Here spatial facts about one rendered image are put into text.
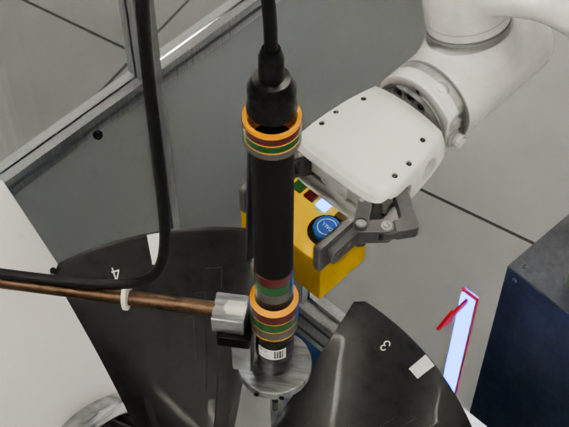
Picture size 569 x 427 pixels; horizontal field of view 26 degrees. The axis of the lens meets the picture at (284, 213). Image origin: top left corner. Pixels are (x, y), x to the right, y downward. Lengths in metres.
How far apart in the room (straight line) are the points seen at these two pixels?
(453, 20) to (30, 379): 0.70
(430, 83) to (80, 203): 1.13
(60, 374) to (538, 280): 0.76
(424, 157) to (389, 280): 1.95
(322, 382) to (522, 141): 1.89
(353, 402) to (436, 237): 1.63
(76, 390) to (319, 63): 1.12
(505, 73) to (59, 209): 1.12
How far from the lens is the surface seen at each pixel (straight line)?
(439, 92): 1.07
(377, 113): 1.06
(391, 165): 1.03
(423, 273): 3.01
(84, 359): 1.52
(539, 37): 1.15
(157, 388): 1.34
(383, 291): 2.97
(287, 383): 1.16
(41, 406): 1.51
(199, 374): 1.32
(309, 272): 1.74
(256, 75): 0.86
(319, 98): 2.53
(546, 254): 1.93
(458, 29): 1.08
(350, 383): 1.49
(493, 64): 1.10
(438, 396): 1.52
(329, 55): 2.46
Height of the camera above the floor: 2.49
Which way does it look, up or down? 53 degrees down
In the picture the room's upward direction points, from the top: straight up
